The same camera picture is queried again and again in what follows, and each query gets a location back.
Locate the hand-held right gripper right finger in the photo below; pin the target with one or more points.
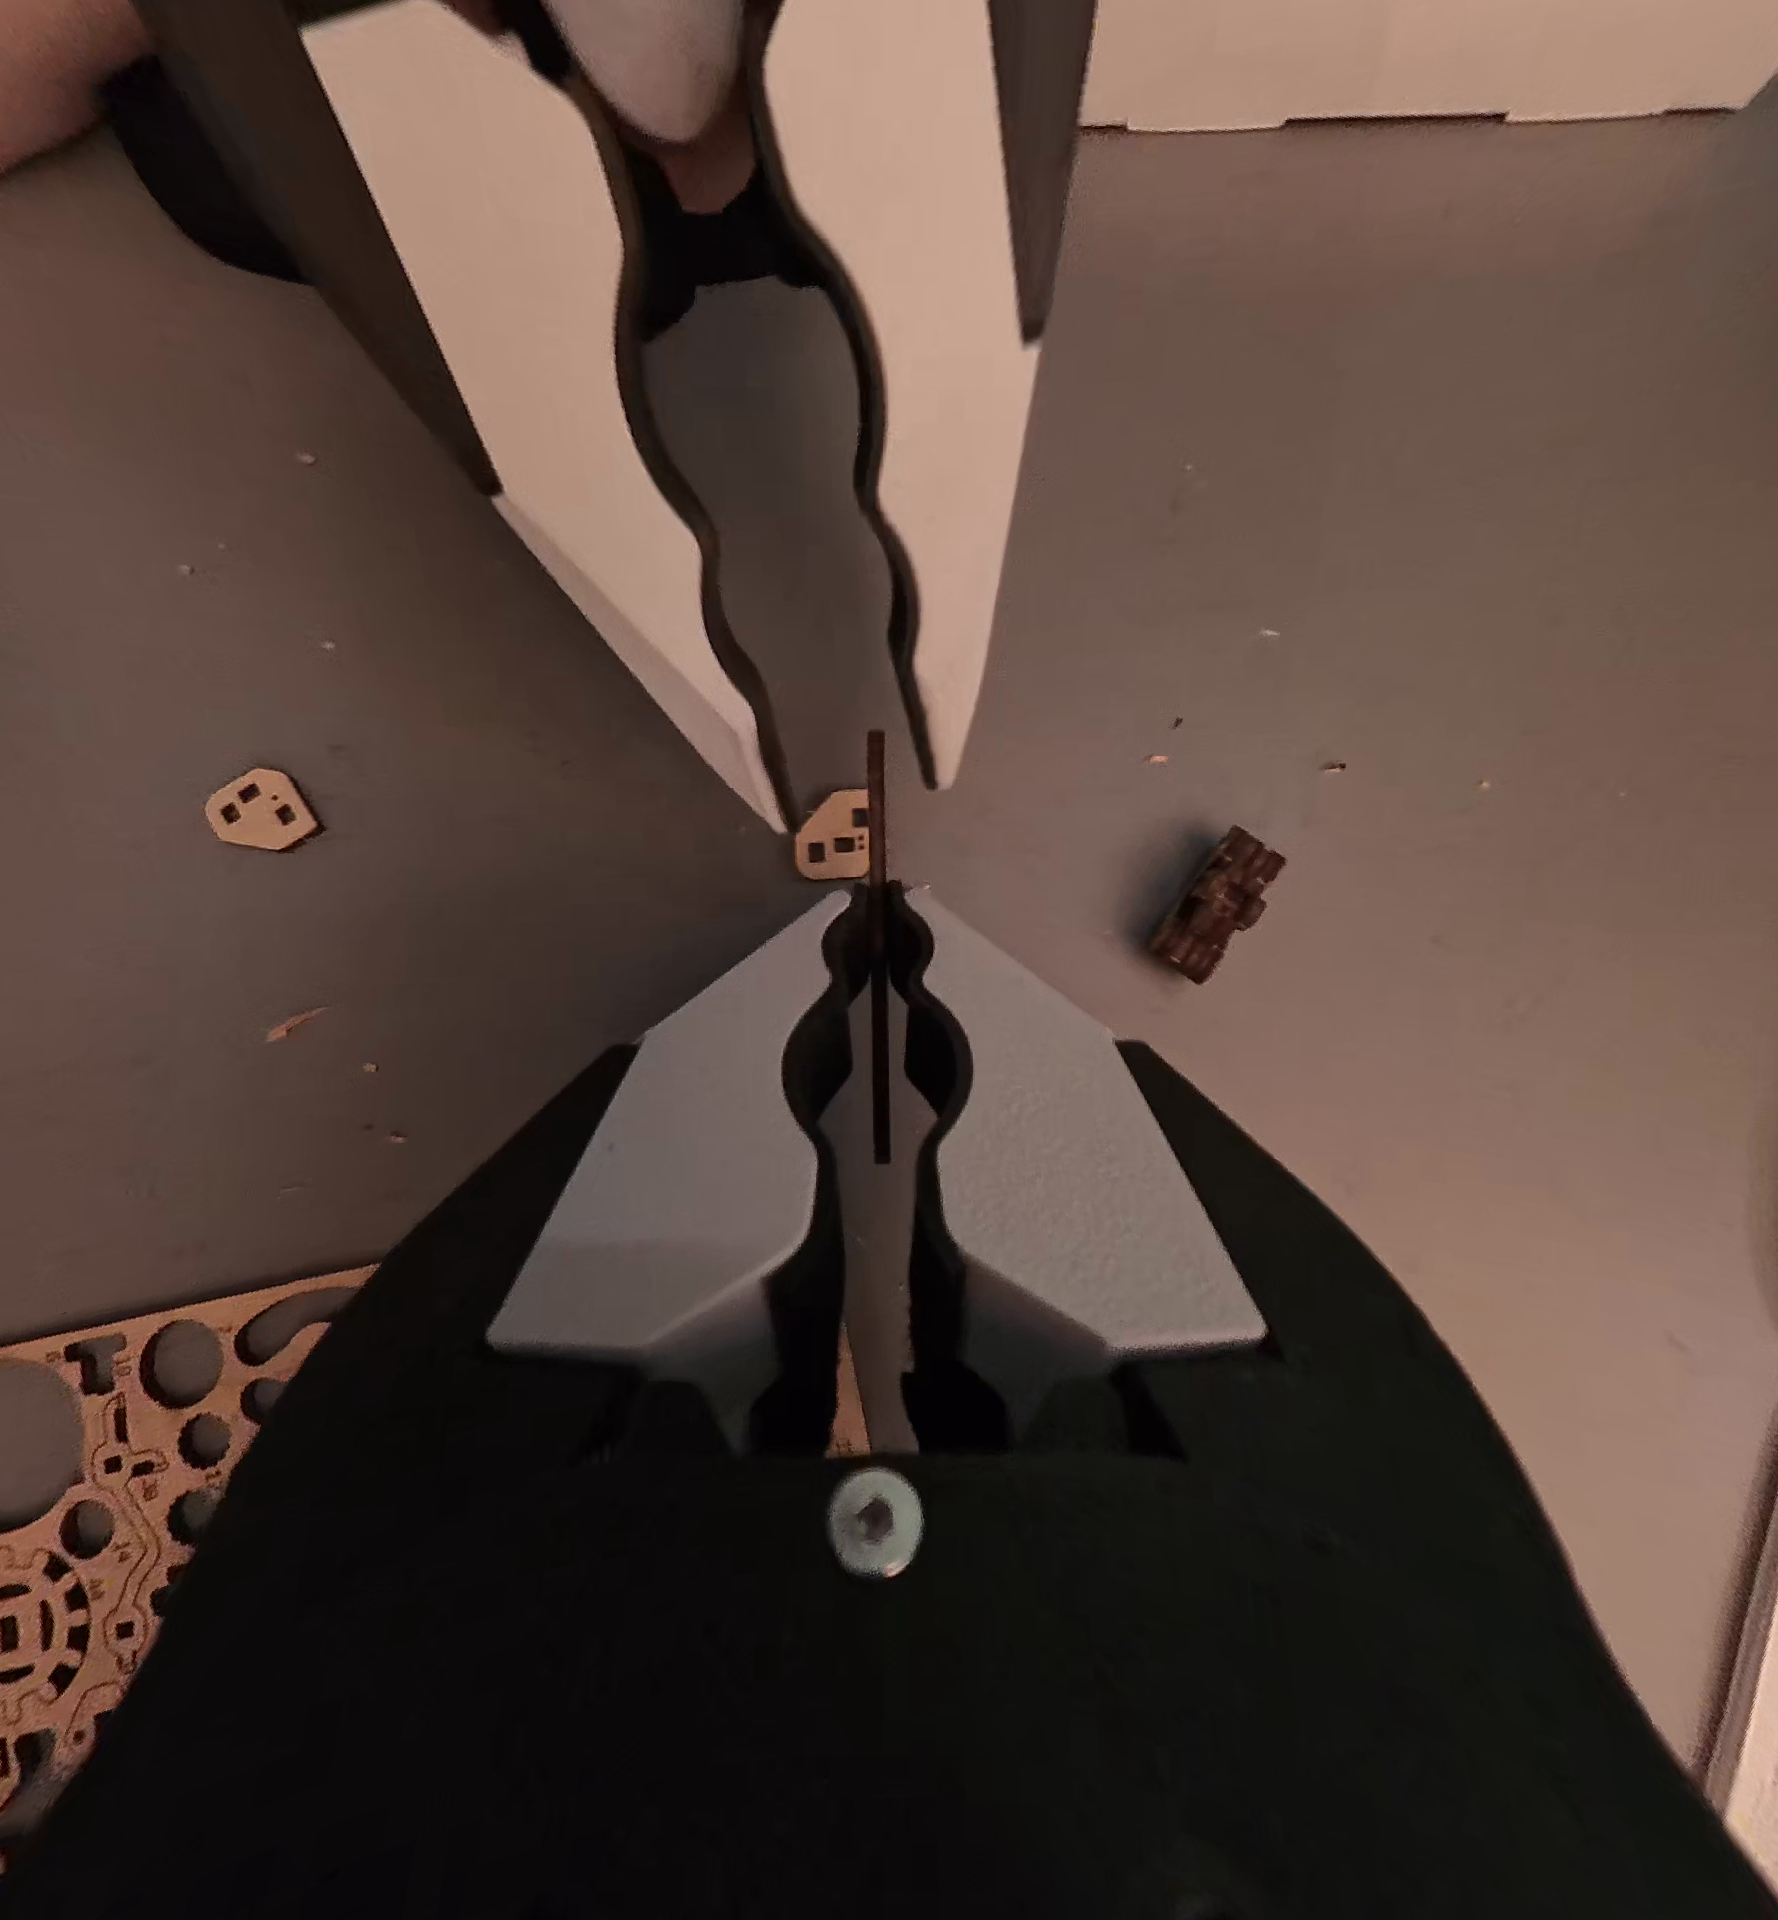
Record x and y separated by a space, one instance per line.
1100 1201

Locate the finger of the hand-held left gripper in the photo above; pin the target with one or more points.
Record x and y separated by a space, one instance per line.
932 227
439 227

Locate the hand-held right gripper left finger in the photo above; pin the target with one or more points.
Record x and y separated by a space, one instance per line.
650 1201

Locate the long slotted wooden model part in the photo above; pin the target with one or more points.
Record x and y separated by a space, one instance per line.
880 1049

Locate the small wooden plate square holes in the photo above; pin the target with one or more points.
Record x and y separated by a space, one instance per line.
829 875
261 833

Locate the person's left forearm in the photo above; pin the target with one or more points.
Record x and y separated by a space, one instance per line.
19 107

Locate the laser-cut wooden parts sheet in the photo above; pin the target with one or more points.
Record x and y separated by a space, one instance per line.
105 1725

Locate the small dark wooden gear assembly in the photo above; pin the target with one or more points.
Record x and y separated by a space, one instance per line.
1221 906

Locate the wood splinter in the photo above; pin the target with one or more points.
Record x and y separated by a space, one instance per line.
300 1022

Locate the white cardboard box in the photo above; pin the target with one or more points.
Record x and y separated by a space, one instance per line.
1428 61

